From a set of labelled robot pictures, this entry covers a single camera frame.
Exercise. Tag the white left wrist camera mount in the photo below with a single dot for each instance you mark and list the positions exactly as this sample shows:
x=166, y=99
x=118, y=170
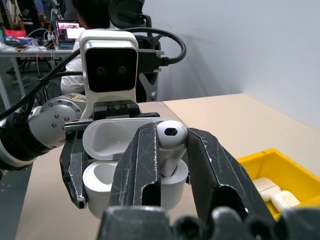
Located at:
x=110, y=62

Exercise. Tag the black office chair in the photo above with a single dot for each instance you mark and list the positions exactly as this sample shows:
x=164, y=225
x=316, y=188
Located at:
x=147, y=85

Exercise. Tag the yellow plastic bin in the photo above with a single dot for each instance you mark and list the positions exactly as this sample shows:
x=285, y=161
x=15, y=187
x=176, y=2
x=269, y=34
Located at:
x=287, y=170

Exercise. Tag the seated person in white shirt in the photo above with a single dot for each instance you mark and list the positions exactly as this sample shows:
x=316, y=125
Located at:
x=72, y=75

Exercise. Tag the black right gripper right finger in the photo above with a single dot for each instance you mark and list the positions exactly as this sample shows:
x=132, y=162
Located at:
x=212, y=170

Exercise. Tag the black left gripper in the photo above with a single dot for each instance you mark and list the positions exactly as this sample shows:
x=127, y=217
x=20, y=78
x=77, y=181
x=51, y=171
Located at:
x=115, y=108

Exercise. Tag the open laptop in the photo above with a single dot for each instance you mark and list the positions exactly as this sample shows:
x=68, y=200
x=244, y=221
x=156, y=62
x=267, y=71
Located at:
x=66, y=32

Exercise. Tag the white earbud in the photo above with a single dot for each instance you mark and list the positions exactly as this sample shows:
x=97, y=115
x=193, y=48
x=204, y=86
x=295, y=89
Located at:
x=171, y=142

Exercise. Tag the white closed earbud case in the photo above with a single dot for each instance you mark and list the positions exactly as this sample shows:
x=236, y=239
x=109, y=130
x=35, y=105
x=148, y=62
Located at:
x=265, y=186
x=285, y=198

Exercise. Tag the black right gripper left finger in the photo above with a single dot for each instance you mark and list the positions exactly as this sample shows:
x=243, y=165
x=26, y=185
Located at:
x=135, y=170

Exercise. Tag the white earbud case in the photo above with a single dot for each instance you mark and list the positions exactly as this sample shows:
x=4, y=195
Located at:
x=265, y=186
x=285, y=198
x=102, y=140

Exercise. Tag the white desk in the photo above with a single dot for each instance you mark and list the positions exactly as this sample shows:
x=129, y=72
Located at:
x=10, y=53

